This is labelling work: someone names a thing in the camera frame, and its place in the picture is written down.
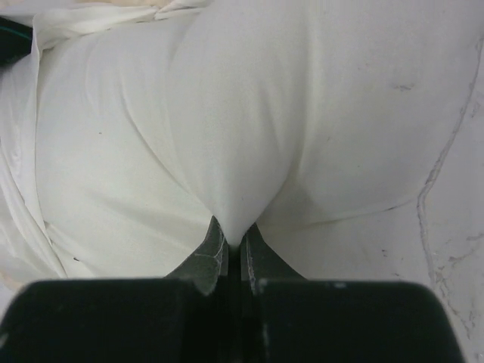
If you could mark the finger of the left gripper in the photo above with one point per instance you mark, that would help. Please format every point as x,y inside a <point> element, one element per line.
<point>15,41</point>

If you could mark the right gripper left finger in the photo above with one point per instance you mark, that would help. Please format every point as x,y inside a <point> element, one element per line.
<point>177,318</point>

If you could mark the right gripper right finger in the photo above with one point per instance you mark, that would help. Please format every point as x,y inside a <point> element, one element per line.
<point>288,318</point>

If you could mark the white ruffled pillowcase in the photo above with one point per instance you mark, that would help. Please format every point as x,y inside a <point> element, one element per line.
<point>22,170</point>

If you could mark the white pillow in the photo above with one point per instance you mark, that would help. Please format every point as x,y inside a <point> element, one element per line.
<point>272,112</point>

